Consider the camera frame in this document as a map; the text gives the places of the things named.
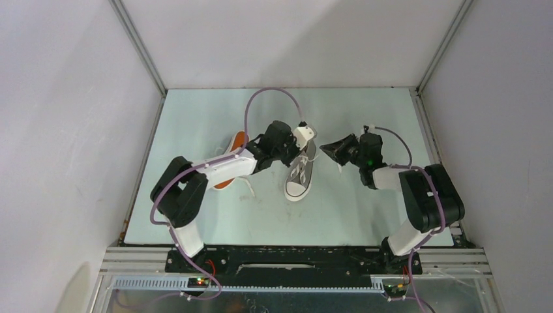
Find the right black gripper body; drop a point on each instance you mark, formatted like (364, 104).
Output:
(360, 161)

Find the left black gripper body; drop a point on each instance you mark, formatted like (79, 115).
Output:
(284, 153)

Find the grey canvas sneaker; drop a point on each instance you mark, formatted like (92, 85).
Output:
(299, 180)

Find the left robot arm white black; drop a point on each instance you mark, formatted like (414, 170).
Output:
(179, 193)

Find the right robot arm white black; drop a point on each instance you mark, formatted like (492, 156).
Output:
(430, 198)

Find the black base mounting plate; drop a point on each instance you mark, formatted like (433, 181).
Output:
(294, 266)

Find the left circuit board with LEDs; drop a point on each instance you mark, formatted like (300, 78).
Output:
(198, 283)

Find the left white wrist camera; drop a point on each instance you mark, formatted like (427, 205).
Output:
(303, 134)

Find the right circuit board with wires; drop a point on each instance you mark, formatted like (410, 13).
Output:
(393, 291)

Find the aluminium frame rail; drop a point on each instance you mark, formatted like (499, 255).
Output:
(144, 268)

